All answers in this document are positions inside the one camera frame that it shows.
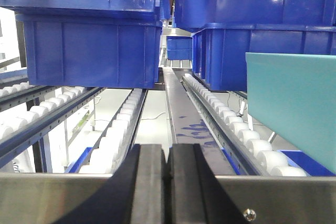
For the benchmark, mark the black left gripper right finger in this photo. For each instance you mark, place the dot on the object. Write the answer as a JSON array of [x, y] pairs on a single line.
[[195, 194]]

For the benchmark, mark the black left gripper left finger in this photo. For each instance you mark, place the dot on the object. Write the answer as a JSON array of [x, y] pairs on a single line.
[[133, 194]]

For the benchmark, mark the light teal plastic bin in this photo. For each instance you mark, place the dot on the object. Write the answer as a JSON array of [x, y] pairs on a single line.
[[294, 95]]

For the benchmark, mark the blue bin below shelf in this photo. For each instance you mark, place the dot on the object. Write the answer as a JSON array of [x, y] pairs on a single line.
[[299, 159]]

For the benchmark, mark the white roller track centre-left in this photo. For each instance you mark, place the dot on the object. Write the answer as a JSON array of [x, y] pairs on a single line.
[[110, 152]]

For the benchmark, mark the white roller track left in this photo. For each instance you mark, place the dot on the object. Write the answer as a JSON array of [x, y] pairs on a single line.
[[27, 120]]

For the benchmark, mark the dark blue bin lower right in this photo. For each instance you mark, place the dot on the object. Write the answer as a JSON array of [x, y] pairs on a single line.
[[219, 49]]

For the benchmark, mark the distant dark blue bin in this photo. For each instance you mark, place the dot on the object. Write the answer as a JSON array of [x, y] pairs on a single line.
[[179, 47]]

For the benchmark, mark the dark blue bin lower left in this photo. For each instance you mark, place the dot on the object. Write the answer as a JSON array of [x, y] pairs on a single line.
[[91, 51]]

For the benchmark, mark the grey metal divider rail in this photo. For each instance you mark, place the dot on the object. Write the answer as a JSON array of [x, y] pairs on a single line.
[[188, 127]]

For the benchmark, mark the stainless steel shelf front rail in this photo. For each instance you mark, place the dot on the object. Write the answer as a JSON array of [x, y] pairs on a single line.
[[43, 198]]

